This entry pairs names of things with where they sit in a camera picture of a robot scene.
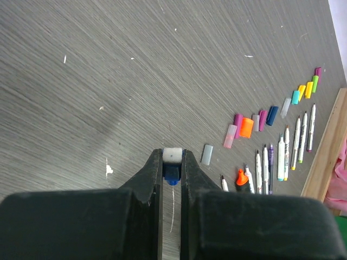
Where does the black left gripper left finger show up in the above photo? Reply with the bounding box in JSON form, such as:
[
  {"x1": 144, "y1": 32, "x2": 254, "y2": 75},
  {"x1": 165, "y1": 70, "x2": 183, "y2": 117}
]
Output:
[{"x1": 1, "y1": 149, "x2": 163, "y2": 259}]

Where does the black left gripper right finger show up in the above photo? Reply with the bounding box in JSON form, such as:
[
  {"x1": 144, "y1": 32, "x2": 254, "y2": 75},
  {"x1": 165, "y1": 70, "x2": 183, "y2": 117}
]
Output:
[{"x1": 179, "y1": 150, "x2": 342, "y2": 259}]

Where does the brown ended white marker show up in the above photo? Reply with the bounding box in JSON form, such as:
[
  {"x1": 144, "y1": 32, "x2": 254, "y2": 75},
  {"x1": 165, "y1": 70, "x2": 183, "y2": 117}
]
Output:
[{"x1": 255, "y1": 151, "x2": 262, "y2": 194}]

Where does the grey pen cap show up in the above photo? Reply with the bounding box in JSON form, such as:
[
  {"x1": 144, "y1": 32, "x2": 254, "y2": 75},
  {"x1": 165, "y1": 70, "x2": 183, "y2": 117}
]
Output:
[
  {"x1": 252, "y1": 114, "x2": 260, "y2": 132},
  {"x1": 201, "y1": 144, "x2": 214, "y2": 166}
]

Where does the blue pen cap with eraser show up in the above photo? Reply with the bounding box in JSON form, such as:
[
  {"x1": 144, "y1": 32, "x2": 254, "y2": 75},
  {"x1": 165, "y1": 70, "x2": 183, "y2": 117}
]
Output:
[{"x1": 162, "y1": 147, "x2": 184, "y2": 186}]

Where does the clear capped purple pen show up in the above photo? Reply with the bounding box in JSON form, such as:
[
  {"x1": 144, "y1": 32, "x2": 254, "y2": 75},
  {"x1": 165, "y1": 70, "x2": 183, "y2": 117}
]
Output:
[{"x1": 268, "y1": 144, "x2": 274, "y2": 194}]

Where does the pink translucent pen cap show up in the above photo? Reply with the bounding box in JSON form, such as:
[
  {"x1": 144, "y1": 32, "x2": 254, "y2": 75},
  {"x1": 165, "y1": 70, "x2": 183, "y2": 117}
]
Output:
[{"x1": 223, "y1": 124, "x2": 237, "y2": 149}]

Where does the orange highlighter cap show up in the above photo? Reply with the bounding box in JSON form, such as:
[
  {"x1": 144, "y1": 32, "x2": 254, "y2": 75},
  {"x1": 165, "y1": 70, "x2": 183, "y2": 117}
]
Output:
[{"x1": 239, "y1": 118, "x2": 254, "y2": 139}]

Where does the magenta pen cap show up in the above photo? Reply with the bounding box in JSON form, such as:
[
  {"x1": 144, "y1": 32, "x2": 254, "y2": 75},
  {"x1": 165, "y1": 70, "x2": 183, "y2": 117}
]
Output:
[
  {"x1": 234, "y1": 114, "x2": 243, "y2": 139},
  {"x1": 258, "y1": 110, "x2": 268, "y2": 132},
  {"x1": 314, "y1": 67, "x2": 322, "y2": 84}
]

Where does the yellow capped white marker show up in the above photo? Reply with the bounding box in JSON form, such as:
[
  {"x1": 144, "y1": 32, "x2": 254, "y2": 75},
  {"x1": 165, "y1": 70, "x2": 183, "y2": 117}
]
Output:
[{"x1": 291, "y1": 116, "x2": 301, "y2": 171}]

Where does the green capped white marker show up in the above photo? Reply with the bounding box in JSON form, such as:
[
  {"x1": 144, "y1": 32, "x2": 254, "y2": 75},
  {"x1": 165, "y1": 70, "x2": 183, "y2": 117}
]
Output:
[{"x1": 298, "y1": 111, "x2": 307, "y2": 163}]

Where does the dark blue pen cap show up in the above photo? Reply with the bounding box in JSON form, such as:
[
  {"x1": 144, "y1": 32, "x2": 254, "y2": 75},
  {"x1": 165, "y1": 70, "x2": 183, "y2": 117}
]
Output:
[{"x1": 266, "y1": 106, "x2": 279, "y2": 126}]

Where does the clear pen cap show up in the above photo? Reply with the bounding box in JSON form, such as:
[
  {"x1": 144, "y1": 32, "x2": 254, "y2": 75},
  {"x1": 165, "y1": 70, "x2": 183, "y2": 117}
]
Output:
[{"x1": 280, "y1": 97, "x2": 291, "y2": 119}]

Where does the teal pen cap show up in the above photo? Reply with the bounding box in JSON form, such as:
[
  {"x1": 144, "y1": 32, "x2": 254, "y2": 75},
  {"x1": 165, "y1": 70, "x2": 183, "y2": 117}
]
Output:
[{"x1": 291, "y1": 90, "x2": 300, "y2": 105}]

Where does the yellow pen cap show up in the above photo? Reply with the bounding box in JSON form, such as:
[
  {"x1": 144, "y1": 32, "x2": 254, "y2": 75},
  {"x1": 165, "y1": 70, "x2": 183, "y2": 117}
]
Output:
[
  {"x1": 298, "y1": 85, "x2": 306, "y2": 102},
  {"x1": 305, "y1": 81, "x2": 313, "y2": 99}
]

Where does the green pen cap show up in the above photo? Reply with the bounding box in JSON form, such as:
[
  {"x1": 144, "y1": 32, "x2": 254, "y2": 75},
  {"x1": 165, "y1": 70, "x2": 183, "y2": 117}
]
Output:
[{"x1": 312, "y1": 75, "x2": 319, "y2": 93}]

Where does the grey capped white marker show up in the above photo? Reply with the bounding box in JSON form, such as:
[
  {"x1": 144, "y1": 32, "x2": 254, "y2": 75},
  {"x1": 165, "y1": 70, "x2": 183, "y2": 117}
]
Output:
[{"x1": 245, "y1": 164, "x2": 255, "y2": 194}]

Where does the blue ended white marker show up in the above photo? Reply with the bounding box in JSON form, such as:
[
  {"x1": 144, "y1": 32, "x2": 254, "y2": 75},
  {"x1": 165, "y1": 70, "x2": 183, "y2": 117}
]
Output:
[{"x1": 263, "y1": 145, "x2": 269, "y2": 194}]

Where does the teal ended white marker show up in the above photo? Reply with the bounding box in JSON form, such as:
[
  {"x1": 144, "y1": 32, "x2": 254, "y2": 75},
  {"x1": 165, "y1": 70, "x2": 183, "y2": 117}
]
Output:
[{"x1": 277, "y1": 134, "x2": 285, "y2": 181}]

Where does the yellow ended white marker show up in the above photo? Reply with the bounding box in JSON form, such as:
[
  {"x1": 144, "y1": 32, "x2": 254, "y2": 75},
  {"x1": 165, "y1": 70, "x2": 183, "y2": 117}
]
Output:
[{"x1": 284, "y1": 126, "x2": 290, "y2": 181}]

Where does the magenta capped white marker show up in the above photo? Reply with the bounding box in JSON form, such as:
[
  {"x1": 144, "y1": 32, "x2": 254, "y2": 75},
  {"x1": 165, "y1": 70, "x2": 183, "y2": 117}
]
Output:
[{"x1": 307, "y1": 103, "x2": 316, "y2": 152}]

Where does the pink t-shirt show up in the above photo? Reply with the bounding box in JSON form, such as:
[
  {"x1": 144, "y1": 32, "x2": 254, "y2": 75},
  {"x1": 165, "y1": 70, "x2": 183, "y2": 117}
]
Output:
[{"x1": 324, "y1": 140, "x2": 346, "y2": 212}]

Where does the green tank top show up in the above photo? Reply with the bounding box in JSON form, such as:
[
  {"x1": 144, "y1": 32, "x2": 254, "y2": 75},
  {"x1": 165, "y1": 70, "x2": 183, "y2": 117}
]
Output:
[{"x1": 334, "y1": 216, "x2": 347, "y2": 226}]

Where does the wooden clothes rack frame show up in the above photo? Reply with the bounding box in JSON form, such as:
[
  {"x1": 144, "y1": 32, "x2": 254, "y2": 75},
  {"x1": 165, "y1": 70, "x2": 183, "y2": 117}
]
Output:
[{"x1": 301, "y1": 88, "x2": 346, "y2": 202}]

